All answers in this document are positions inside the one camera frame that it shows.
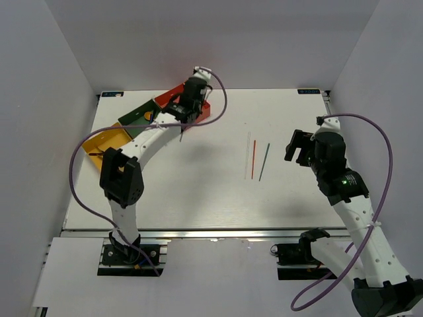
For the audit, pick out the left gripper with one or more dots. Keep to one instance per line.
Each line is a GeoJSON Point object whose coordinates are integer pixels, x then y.
{"type": "Point", "coordinates": [201, 102]}

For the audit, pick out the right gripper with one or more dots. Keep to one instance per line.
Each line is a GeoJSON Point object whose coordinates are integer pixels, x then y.
{"type": "Point", "coordinates": [299, 139]}

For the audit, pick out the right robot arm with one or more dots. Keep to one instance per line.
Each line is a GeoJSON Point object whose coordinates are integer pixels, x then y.
{"type": "Point", "coordinates": [378, 282]}

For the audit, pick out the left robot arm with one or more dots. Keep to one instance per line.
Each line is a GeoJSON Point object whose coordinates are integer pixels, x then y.
{"type": "Point", "coordinates": [121, 174]}

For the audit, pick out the red square container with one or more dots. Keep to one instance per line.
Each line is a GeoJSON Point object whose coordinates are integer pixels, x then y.
{"type": "Point", "coordinates": [163, 99]}

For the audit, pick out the green chopstick upright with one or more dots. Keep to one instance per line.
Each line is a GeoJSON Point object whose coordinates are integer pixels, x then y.
{"type": "Point", "coordinates": [264, 161]}

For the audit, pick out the orange chopstick upright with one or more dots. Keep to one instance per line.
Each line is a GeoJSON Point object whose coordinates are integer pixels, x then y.
{"type": "Point", "coordinates": [253, 158]}

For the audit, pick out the right blue table label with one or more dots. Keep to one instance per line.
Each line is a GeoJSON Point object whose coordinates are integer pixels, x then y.
{"type": "Point", "coordinates": [308, 91]}

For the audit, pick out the blue table label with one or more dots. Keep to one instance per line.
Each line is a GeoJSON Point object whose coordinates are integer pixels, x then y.
{"type": "Point", "coordinates": [308, 91]}
{"type": "Point", "coordinates": [112, 94]}

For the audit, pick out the green square container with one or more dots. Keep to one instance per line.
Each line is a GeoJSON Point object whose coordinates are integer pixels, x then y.
{"type": "Point", "coordinates": [136, 116]}

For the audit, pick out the clear white chopstick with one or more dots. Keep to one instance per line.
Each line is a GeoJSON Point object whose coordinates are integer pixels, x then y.
{"type": "Point", "coordinates": [247, 155]}

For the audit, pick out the left blue table label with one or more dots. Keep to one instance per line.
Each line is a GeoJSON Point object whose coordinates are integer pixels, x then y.
{"type": "Point", "coordinates": [112, 94]}

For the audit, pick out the yellow square container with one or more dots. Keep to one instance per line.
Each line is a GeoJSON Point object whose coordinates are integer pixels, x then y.
{"type": "Point", "coordinates": [114, 138]}

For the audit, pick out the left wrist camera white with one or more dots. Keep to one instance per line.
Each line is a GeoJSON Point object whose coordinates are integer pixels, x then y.
{"type": "Point", "coordinates": [202, 73]}

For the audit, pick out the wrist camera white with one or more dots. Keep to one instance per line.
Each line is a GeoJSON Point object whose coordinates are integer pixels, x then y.
{"type": "Point", "coordinates": [202, 73]}
{"type": "Point", "coordinates": [325, 124]}

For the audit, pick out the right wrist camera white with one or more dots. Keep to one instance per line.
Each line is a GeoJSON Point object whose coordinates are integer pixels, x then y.
{"type": "Point", "coordinates": [325, 124]}

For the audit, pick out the aluminium table frame rail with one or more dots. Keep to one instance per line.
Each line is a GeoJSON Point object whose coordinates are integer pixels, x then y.
{"type": "Point", "coordinates": [336, 179]}

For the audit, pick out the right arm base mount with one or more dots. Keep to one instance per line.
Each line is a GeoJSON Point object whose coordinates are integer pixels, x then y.
{"type": "Point", "coordinates": [295, 261]}

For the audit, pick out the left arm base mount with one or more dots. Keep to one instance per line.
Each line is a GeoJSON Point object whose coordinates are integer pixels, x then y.
{"type": "Point", "coordinates": [113, 263]}

